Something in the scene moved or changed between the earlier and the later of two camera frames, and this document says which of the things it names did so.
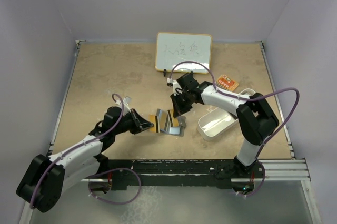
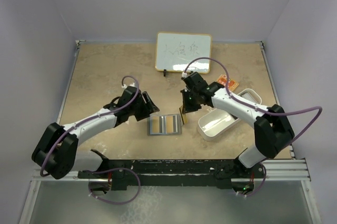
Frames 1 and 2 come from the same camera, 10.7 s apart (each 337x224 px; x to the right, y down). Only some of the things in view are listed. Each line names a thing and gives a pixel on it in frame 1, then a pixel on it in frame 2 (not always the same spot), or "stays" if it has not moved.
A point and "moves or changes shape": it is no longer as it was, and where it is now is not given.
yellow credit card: (152, 119) moves or changes shape
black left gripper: (139, 123) -> (148, 107)
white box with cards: (247, 91) stays
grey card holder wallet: (165, 126) moves or changes shape
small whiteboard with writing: (171, 48) stays
